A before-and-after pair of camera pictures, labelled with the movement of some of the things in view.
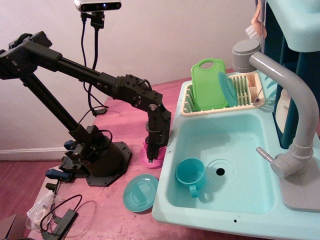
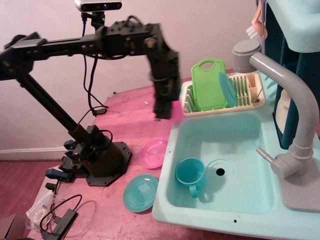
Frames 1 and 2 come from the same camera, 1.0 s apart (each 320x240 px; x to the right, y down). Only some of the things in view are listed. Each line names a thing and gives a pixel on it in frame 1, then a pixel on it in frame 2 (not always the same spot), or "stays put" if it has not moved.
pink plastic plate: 156,163 stays put
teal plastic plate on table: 140,192 stays put
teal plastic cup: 192,172 stays put
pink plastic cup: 145,146 to 177,111
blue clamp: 57,174 stays put
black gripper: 158,128 to 167,88
